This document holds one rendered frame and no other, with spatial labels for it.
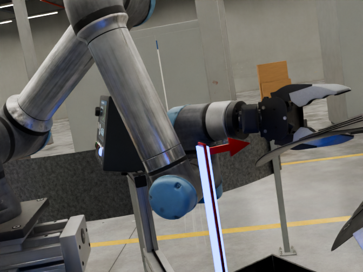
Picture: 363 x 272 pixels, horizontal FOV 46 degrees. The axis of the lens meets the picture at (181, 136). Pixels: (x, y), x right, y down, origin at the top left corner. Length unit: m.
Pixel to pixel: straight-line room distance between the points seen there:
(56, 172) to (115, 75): 1.81
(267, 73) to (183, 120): 7.90
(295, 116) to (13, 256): 0.62
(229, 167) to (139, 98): 1.91
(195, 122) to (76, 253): 0.37
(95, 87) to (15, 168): 4.47
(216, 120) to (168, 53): 5.94
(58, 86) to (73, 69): 0.05
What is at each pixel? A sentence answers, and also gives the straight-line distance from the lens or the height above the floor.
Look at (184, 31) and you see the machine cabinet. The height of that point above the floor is 1.92.
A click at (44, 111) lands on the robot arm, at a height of 1.24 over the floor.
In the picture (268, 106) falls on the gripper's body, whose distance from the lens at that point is 0.73.
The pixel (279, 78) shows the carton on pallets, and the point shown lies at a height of 0.90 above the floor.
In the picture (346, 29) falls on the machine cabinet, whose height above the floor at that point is 1.54.
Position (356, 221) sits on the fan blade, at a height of 0.97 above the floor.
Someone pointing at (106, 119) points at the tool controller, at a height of 1.20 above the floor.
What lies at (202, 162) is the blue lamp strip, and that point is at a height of 1.17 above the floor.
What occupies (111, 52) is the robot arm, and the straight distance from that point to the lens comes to 0.73.
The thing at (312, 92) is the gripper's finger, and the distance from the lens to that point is 0.70.
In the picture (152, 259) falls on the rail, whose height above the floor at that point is 0.86.
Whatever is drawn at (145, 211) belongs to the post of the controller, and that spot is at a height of 0.96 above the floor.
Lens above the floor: 1.28
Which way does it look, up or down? 8 degrees down
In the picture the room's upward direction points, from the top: 9 degrees counter-clockwise
